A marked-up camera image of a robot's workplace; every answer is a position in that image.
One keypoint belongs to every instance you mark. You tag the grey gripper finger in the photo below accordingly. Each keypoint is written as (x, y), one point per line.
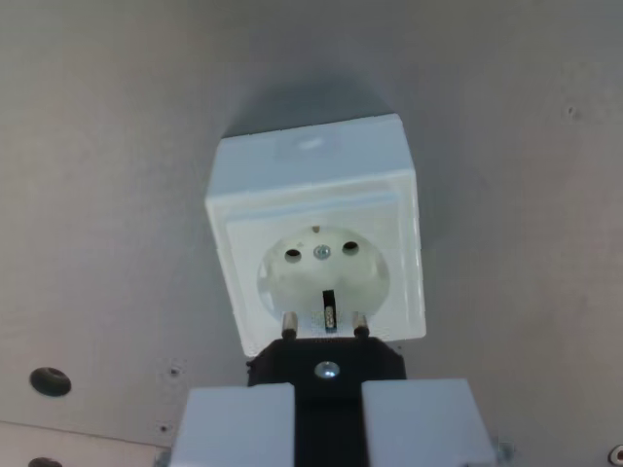
(418, 423)
(233, 428)

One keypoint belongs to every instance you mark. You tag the black two-pin power plug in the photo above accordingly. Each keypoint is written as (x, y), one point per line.
(336, 355)

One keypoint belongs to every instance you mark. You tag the silver hex socket screw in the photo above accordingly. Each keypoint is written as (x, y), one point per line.
(617, 455)

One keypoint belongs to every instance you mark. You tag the white square wall socket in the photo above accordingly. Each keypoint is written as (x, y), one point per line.
(316, 204)

